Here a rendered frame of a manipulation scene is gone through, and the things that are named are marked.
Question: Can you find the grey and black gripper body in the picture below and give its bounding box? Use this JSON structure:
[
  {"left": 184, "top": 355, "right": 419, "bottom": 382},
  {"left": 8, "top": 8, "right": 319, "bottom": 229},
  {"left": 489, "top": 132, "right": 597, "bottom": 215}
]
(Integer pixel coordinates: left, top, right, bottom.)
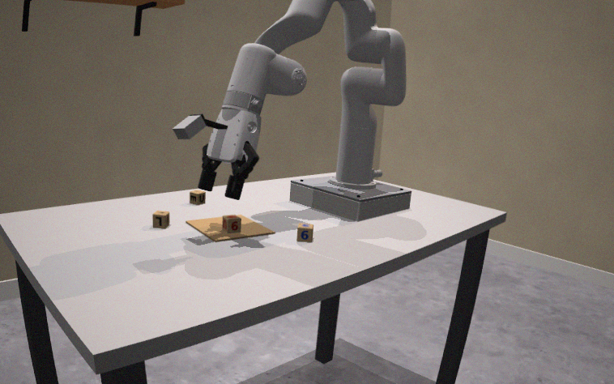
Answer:
[{"left": 207, "top": 105, "right": 261, "bottom": 164}]

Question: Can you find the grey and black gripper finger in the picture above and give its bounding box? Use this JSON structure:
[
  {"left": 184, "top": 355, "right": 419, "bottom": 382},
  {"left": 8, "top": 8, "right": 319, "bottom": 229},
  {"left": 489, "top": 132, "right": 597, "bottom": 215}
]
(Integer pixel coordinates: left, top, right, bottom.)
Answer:
[
  {"left": 198, "top": 144, "right": 222, "bottom": 191},
  {"left": 225, "top": 141, "right": 259, "bottom": 200}
]

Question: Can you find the wooden letter block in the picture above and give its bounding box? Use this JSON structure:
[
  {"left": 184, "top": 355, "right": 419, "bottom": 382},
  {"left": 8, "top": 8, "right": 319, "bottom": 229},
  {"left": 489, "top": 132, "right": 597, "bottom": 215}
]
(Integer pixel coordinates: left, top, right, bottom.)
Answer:
[
  {"left": 296, "top": 223, "right": 313, "bottom": 242},
  {"left": 190, "top": 190, "right": 206, "bottom": 205},
  {"left": 152, "top": 211, "right": 169, "bottom": 228},
  {"left": 222, "top": 215, "right": 241, "bottom": 233}
]

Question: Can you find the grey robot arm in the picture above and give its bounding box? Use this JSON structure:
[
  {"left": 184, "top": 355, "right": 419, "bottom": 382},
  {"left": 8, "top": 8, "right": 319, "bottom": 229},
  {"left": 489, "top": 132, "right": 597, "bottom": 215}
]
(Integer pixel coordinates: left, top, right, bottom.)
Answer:
[{"left": 223, "top": 0, "right": 406, "bottom": 190}]

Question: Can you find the tan flat square mat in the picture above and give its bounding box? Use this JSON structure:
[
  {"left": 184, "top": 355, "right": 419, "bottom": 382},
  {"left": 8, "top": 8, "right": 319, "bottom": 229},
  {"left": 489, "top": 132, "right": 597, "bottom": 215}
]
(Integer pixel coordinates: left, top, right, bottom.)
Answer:
[{"left": 186, "top": 215, "right": 275, "bottom": 242}]

